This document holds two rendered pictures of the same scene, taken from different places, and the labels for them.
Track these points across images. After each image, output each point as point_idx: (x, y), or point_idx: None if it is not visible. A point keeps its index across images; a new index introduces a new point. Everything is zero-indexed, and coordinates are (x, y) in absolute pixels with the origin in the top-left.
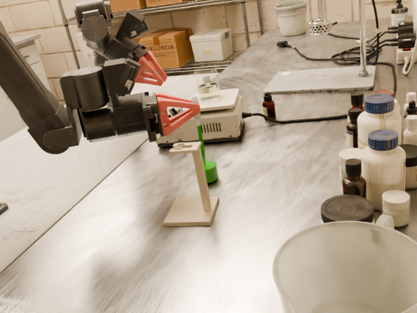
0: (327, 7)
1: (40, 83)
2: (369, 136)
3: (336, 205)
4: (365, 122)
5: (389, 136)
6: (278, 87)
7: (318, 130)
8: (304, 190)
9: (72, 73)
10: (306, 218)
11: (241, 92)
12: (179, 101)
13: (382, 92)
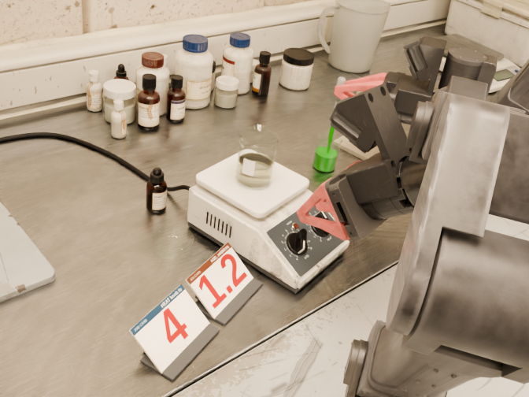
0: None
1: (521, 68)
2: (248, 38)
3: (301, 56)
4: (212, 56)
5: (239, 34)
6: (21, 261)
7: (155, 153)
8: (265, 116)
9: (483, 56)
10: (290, 104)
11: (62, 326)
12: (361, 78)
13: (151, 56)
